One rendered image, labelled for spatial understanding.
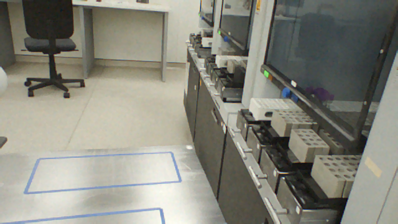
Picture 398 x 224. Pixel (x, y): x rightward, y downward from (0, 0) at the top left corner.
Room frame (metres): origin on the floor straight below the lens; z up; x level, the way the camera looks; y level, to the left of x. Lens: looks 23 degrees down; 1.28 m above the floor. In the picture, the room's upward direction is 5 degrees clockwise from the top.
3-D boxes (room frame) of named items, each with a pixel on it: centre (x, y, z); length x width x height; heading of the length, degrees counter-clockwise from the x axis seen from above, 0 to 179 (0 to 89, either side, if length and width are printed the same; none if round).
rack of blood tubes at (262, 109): (1.16, -0.35, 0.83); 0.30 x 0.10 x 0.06; 100
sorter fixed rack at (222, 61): (1.85, -0.23, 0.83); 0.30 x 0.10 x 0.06; 100
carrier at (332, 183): (0.69, -0.33, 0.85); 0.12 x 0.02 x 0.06; 9
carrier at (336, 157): (0.70, -0.38, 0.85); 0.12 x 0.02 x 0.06; 10
